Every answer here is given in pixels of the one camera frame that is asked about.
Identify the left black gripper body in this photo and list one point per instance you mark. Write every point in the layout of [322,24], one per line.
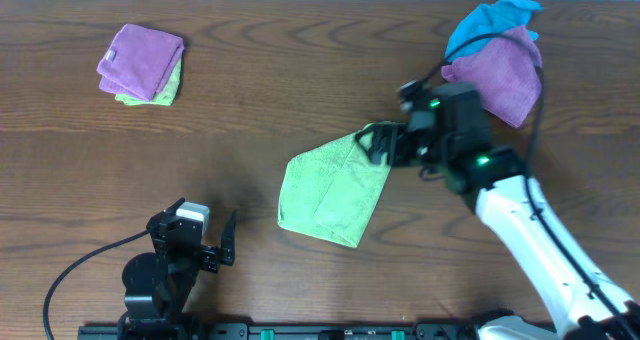
[198,250]

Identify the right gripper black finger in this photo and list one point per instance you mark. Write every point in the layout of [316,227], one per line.
[382,133]
[383,151]

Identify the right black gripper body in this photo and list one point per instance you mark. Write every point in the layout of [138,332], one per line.
[423,148]

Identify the green microfiber cloth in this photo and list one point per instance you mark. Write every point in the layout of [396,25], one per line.
[331,192]

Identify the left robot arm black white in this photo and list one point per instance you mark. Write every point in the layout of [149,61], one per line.
[158,283]

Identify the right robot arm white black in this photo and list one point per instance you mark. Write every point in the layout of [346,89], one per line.
[582,301]

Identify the crumpled purple cloth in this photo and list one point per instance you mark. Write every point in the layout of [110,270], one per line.
[504,73]

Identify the crumpled blue cloth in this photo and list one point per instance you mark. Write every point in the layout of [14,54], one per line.
[499,17]

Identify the folded green cloth under purple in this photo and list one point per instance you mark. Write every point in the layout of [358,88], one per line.
[164,98]

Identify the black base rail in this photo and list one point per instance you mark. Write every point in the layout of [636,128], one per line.
[243,331]

